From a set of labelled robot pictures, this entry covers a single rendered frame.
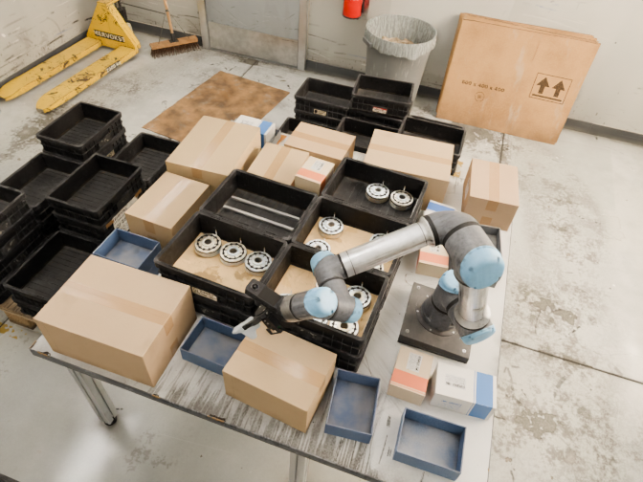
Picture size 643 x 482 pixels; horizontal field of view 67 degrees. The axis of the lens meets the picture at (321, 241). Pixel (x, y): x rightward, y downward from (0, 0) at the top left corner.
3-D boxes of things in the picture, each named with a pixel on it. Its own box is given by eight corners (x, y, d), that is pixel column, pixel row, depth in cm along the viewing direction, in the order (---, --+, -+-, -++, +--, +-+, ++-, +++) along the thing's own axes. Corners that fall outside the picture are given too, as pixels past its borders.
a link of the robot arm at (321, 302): (341, 317, 125) (316, 314, 120) (313, 322, 133) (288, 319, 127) (341, 288, 127) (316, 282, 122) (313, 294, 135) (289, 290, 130)
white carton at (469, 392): (488, 388, 173) (497, 376, 166) (488, 420, 165) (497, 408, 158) (432, 374, 175) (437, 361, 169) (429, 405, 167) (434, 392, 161)
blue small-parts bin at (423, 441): (460, 435, 161) (467, 427, 156) (454, 481, 151) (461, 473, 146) (401, 415, 164) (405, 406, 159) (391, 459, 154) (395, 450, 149)
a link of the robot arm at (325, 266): (462, 188, 140) (303, 251, 140) (481, 215, 134) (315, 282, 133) (461, 212, 150) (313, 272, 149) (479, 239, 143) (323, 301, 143)
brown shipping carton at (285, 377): (333, 378, 172) (337, 354, 160) (305, 433, 158) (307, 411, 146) (258, 343, 179) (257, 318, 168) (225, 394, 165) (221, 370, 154)
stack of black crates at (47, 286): (72, 257, 273) (58, 229, 256) (118, 273, 268) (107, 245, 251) (18, 313, 246) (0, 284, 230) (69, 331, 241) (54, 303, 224)
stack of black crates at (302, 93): (354, 128, 381) (359, 88, 356) (343, 149, 360) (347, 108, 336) (305, 116, 388) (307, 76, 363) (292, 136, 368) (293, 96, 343)
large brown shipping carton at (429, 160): (444, 176, 255) (454, 144, 241) (438, 213, 235) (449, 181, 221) (369, 161, 261) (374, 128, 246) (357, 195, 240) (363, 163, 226)
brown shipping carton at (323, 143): (352, 162, 259) (355, 136, 248) (338, 186, 245) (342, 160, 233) (299, 146, 265) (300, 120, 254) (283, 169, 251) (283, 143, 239)
